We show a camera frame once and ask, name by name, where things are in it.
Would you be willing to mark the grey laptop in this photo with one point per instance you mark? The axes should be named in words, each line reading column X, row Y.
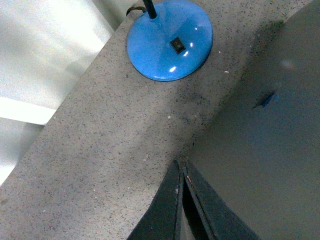
column 261, row 153

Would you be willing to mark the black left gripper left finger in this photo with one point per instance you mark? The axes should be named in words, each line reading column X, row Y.
column 163, row 218

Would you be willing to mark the blue desk lamp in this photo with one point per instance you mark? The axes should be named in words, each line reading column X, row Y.
column 170, row 40

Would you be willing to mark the white curtain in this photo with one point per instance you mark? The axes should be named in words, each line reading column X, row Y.
column 45, row 47

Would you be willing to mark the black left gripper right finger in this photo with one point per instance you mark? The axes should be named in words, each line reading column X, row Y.
column 218, row 220

